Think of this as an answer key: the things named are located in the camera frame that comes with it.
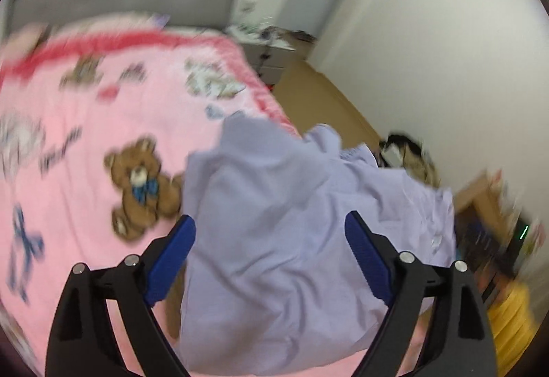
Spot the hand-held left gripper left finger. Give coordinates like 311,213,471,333
45,214,197,377

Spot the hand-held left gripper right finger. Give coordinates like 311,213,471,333
344,211,499,377

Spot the lavender garment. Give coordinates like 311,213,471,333
178,111,457,376

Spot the black and beige bag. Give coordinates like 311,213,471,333
377,132,442,190

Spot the dark cluttered shelf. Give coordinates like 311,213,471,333
455,205,535,303

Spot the cardboard box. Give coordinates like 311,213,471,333
452,173,507,215

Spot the yellow cloth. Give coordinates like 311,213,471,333
487,282,539,374

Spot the pink printed blanket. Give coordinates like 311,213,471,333
0,14,434,377

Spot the white nightstand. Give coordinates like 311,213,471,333
238,34,297,90

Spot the small dark clutter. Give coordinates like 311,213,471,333
225,22,319,48

